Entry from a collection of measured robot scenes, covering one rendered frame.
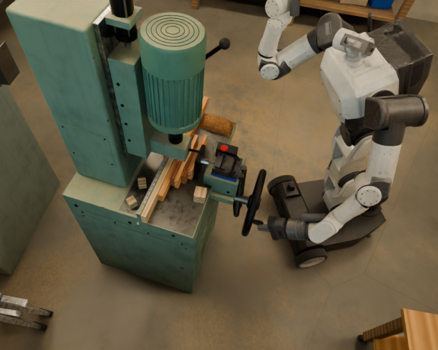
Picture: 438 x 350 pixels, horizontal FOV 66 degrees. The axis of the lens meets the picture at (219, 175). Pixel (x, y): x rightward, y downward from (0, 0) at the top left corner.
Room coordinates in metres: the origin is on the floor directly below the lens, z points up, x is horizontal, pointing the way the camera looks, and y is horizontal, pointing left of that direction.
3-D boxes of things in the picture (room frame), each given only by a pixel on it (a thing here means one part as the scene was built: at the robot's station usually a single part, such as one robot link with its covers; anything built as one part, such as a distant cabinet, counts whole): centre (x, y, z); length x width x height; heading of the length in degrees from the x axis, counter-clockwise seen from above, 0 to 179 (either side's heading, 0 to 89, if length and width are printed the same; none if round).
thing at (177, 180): (0.80, 0.14, 0.93); 0.24 x 0.01 x 0.06; 171
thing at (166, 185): (0.89, 0.16, 0.92); 0.56 x 0.02 x 0.04; 171
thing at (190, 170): (0.82, 0.10, 0.93); 0.19 x 0.02 x 0.07; 171
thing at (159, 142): (0.78, 0.19, 1.03); 0.14 x 0.07 x 0.09; 81
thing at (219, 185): (0.78, -0.02, 0.91); 0.15 x 0.14 x 0.09; 171
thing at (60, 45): (0.82, 0.46, 1.16); 0.22 x 0.22 x 0.72; 81
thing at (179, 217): (0.79, 0.06, 0.87); 0.61 x 0.30 x 0.06; 171
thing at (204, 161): (0.79, 0.06, 0.95); 0.09 x 0.07 x 0.09; 171
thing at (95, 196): (0.80, 0.30, 0.76); 0.57 x 0.45 x 0.09; 81
